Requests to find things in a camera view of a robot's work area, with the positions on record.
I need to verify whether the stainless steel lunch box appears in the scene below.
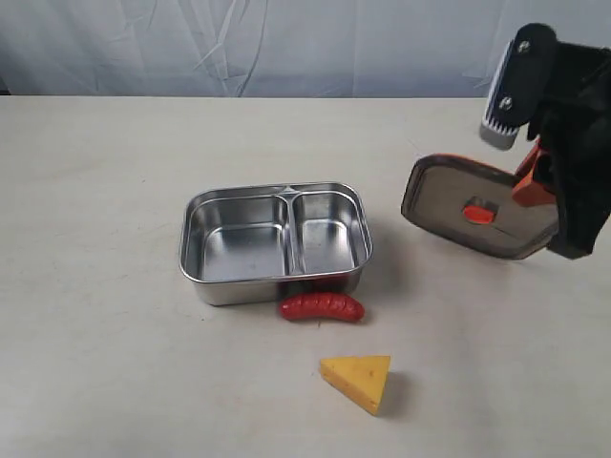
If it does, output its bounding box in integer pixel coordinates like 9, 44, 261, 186
179, 182, 373, 306

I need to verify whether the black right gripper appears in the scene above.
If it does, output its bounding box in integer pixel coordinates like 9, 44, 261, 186
505, 23, 610, 260

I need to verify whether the red toy sausage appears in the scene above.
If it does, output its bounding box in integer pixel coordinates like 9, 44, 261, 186
279, 292, 365, 323

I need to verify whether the yellow toy cheese wedge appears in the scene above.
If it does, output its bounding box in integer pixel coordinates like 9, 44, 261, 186
319, 355, 390, 416

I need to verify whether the blue-grey backdrop curtain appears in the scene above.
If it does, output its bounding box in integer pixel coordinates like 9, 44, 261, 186
1, 1, 610, 97

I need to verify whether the dark transparent box lid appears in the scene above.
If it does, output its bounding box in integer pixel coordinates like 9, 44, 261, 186
401, 155, 558, 260

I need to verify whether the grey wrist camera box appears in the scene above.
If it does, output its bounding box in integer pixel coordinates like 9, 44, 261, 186
479, 40, 519, 151

